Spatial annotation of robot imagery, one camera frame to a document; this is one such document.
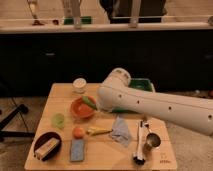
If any green pepper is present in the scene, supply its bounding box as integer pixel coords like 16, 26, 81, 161
82, 96, 97, 110

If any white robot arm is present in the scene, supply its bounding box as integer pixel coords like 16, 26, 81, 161
97, 68, 213, 137

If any white paper cup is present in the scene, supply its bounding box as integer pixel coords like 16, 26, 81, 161
73, 78, 87, 93

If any green plastic cup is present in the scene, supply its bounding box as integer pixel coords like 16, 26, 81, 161
51, 113, 65, 129

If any metal jigger cup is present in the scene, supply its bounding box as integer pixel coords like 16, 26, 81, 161
145, 133, 161, 151

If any green tray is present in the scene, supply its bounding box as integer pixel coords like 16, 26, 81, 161
112, 78, 155, 113

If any orange bowl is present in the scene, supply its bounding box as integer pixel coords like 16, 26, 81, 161
70, 98, 95, 119

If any grey cloth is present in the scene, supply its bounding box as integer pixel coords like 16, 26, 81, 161
109, 116, 132, 147

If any orange fruit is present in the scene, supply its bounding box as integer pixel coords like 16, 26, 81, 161
72, 127, 85, 139

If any blue sponge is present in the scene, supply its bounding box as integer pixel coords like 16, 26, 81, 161
70, 139, 85, 162

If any dark brown bowl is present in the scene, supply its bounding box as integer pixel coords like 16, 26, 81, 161
33, 132, 62, 162

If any wooden block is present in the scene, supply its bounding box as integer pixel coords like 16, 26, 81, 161
35, 138, 59, 160

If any white black handled tool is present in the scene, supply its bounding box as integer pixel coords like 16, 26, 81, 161
133, 121, 146, 165

